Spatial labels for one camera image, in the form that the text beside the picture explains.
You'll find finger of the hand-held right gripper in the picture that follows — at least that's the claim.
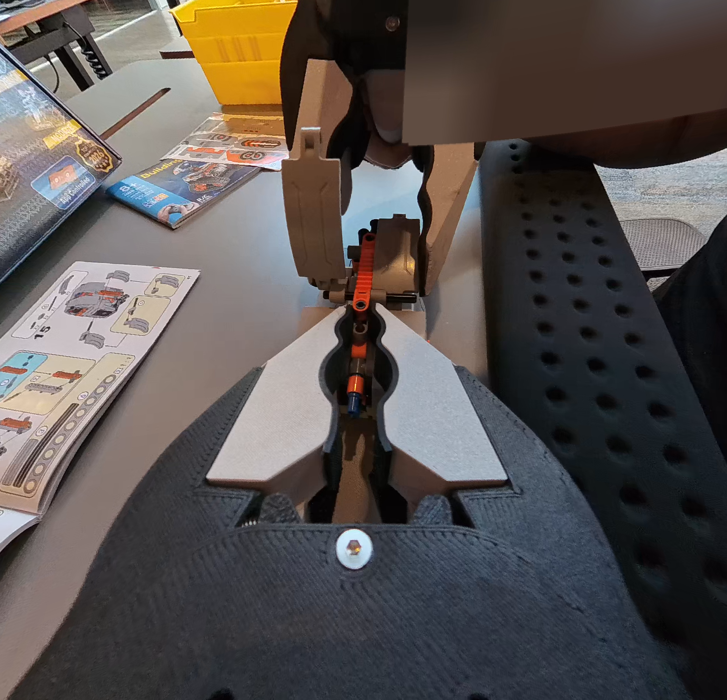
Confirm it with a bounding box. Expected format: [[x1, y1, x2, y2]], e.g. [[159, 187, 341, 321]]
[[291, 58, 371, 215], [416, 142, 481, 296]]

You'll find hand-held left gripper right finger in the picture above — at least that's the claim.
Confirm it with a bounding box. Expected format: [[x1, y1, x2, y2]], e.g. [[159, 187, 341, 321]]
[[372, 307, 509, 510]]

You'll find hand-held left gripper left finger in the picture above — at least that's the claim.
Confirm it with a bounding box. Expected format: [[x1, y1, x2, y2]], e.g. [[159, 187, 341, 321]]
[[206, 307, 348, 510]]

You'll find grey orange toy brick vehicle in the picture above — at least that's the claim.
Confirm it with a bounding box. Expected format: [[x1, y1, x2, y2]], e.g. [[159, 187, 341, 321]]
[[301, 214, 432, 428]]

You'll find grey curved toy brick panel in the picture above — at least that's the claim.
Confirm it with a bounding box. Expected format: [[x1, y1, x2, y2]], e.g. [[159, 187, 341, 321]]
[[282, 126, 348, 303]]

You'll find grey desk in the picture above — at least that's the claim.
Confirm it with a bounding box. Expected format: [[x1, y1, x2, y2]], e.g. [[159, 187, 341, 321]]
[[0, 35, 489, 700]]

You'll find person's right hand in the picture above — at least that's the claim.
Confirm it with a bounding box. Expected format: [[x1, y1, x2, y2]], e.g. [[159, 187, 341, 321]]
[[363, 140, 418, 169]]

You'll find yellow plastic bin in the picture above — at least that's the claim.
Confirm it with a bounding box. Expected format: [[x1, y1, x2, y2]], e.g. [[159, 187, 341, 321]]
[[170, 0, 316, 106]]

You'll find orange printed sticker sheet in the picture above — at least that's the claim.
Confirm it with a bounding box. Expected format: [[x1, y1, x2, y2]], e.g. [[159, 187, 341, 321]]
[[162, 132, 290, 170]]

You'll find black dimpled armrest pad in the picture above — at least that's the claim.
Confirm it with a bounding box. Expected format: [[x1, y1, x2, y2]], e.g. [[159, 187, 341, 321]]
[[480, 139, 727, 700]]

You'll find blue closed booklet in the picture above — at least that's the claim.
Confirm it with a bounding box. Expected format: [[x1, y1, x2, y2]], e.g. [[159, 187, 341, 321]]
[[106, 156, 262, 230]]

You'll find open instruction booklet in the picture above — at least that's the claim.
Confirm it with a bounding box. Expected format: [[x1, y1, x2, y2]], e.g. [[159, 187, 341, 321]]
[[0, 261, 201, 550]]

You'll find grey mesh office chair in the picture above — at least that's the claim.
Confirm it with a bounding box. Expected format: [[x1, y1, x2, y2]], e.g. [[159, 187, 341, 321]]
[[618, 219, 708, 283]]

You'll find person's dark clothing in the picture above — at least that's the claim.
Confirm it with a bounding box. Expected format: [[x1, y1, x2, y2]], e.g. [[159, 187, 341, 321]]
[[653, 217, 727, 462]]

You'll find wooden top table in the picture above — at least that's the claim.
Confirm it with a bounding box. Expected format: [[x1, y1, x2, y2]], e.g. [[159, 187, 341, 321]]
[[0, 0, 111, 90]]

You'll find dark blue toy set box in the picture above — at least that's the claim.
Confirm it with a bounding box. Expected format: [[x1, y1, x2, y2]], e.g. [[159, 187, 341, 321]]
[[0, 44, 123, 283]]

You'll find black coiled cable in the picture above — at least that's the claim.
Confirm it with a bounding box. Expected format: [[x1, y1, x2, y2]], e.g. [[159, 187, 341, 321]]
[[64, 23, 112, 79]]

